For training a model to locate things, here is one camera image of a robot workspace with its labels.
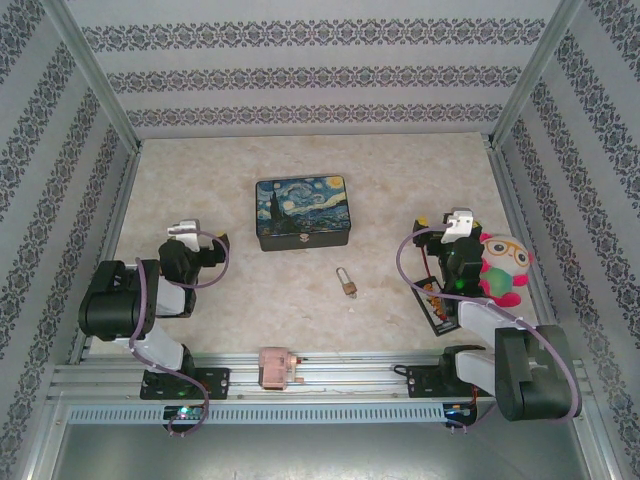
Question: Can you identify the starry night tin box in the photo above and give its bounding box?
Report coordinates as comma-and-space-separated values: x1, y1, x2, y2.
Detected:
255, 173, 352, 253

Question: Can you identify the small brass padlock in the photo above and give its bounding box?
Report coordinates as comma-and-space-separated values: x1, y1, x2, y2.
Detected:
335, 266, 359, 297

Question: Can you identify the plush toy with glasses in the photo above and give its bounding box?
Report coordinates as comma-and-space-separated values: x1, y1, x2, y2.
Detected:
476, 231, 535, 308

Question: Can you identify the black card with red print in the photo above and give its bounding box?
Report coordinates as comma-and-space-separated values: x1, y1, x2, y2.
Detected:
410, 273, 462, 337

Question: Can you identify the pink pencil sharpener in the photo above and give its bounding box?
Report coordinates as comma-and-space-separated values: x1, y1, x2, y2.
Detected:
258, 346, 305, 392

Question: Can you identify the left circuit board with LED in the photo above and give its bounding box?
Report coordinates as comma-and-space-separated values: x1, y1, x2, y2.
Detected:
163, 405, 207, 422

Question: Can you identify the grey metal panel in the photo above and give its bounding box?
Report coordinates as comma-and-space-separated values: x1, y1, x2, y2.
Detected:
49, 423, 609, 480

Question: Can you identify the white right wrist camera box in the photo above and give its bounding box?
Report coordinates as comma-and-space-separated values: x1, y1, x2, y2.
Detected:
441, 208, 477, 245

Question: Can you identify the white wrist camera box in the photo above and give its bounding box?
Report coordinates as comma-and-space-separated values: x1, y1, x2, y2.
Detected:
166, 218, 202, 252
441, 208, 477, 245

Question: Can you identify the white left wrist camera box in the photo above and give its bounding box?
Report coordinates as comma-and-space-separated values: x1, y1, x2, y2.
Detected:
166, 218, 202, 252

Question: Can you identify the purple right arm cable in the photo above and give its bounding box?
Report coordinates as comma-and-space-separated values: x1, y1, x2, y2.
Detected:
395, 223, 583, 434

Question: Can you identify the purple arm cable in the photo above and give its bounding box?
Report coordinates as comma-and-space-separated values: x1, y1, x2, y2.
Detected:
128, 226, 232, 439
395, 223, 583, 434

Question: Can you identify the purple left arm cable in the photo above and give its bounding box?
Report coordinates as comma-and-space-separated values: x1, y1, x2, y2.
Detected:
128, 226, 232, 439

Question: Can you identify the aluminium side rail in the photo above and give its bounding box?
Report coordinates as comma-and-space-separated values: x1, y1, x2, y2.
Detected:
487, 143, 571, 360
68, 148, 145, 364

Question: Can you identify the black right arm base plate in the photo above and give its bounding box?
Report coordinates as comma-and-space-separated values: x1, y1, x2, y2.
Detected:
406, 363, 499, 400

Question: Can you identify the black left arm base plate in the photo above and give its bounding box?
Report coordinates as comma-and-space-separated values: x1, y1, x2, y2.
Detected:
139, 366, 232, 402

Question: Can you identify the aluminium front rail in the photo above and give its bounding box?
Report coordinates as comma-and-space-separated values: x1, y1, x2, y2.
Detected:
47, 351, 596, 403

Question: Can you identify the aluminium frame post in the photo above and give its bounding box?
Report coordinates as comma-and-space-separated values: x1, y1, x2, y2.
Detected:
486, 0, 585, 147
39, 0, 146, 151

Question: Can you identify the grey slotted cable duct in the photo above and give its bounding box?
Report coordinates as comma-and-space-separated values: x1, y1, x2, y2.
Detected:
66, 403, 447, 426

